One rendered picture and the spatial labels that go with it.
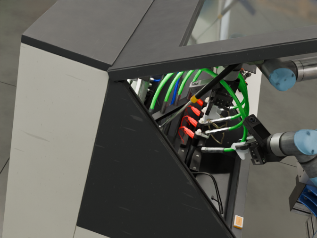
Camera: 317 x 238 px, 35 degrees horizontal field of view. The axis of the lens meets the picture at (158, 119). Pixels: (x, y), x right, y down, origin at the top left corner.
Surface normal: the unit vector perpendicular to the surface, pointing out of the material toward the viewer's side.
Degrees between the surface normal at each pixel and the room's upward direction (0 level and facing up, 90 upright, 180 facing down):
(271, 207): 0
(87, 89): 90
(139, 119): 90
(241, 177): 0
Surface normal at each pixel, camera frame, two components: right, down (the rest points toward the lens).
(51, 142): -0.22, 0.54
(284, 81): 0.34, 0.63
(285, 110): 0.24, -0.77
